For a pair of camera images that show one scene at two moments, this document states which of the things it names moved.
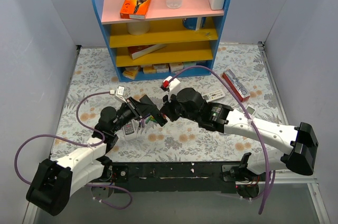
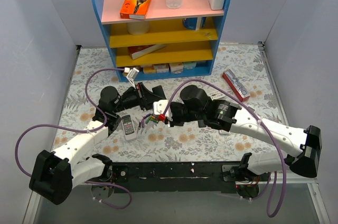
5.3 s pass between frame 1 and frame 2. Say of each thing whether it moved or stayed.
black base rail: stayed
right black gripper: stayed
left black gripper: moved
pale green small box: stayed
